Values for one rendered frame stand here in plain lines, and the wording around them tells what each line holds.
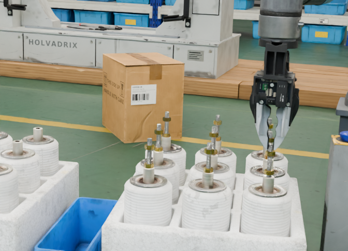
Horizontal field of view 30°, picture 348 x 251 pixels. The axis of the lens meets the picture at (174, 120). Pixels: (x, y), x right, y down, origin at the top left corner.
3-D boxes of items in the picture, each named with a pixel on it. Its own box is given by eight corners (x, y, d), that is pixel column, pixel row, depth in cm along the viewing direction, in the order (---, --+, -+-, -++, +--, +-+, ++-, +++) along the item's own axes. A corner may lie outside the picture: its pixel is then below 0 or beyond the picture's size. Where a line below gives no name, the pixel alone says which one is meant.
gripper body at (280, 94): (249, 107, 117) (254, 41, 114) (255, 98, 125) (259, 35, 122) (292, 111, 115) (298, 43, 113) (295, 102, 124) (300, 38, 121)
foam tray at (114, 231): (137, 232, 167) (139, 165, 162) (291, 245, 162) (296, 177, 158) (100, 310, 129) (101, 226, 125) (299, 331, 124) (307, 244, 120)
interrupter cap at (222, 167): (203, 161, 145) (204, 159, 144) (235, 167, 141) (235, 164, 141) (188, 171, 138) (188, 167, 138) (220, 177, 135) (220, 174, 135)
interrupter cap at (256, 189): (248, 197, 123) (249, 194, 123) (247, 185, 131) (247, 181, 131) (289, 200, 123) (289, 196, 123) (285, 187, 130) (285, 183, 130)
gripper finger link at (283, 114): (270, 156, 120) (272, 107, 118) (273, 148, 126) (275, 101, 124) (287, 157, 119) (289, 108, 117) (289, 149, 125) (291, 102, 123)
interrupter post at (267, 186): (261, 194, 126) (262, 178, 125) (261, 190, 128) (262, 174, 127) (274, 194, 126) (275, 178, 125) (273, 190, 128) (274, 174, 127)
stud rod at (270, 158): (271, 182, 126) (274, 145, 124) (266, 182, 126) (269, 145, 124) (269, 180, 127) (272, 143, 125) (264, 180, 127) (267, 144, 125)
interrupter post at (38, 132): (35, 139, 157) (34, 126, 156) (44, 140, 157) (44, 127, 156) (31, 142, 155) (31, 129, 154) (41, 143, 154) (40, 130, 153)
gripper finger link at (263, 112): (248, 153, 121) (254, 105, 119) (252, 145, 127) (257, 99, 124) (265, 156, 120) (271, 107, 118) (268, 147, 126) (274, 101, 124)
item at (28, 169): (9, 219, 154) (6, 146, 150) (47, 223, 152) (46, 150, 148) (-10, 236, 145) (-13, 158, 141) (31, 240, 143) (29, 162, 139)
